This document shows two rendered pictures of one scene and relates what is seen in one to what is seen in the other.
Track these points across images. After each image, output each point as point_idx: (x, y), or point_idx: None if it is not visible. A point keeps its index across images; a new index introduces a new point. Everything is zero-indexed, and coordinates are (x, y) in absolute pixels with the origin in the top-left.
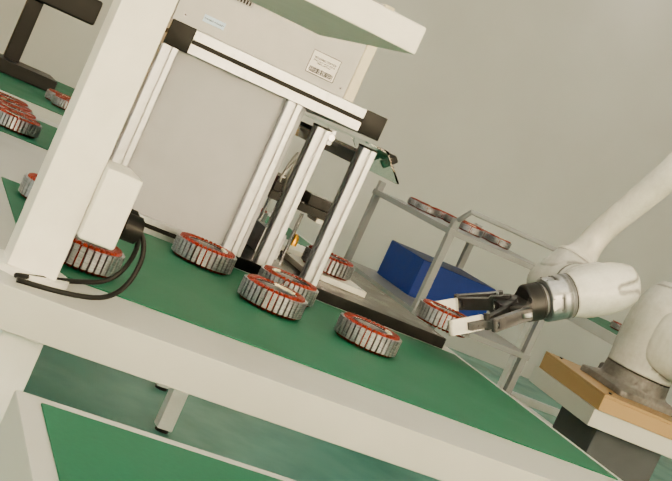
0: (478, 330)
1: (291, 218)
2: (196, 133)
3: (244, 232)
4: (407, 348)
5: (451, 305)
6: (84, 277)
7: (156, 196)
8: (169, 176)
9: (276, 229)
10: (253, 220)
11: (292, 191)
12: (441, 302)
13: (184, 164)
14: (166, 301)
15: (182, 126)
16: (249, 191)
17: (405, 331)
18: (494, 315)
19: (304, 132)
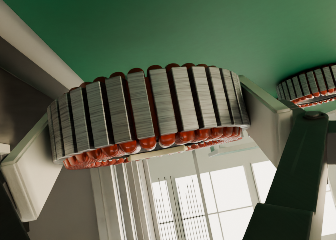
0: (282, 103)
1: (128, 196)
2: (149, 220)
3: (137, 162)
4: (243, 52)
5: (39, 179)
6: (326, 111)
7: (140, 165)
8: (143, 182)
9: (127, 178)
10: (134, 177)
11: (135, 224)
12: (56, 174)
13: (144, 195)
14: (334, 105)
15: (150, 219)
16: (145, 199)
17: (28, 63)
18: (326, 189)
19: None
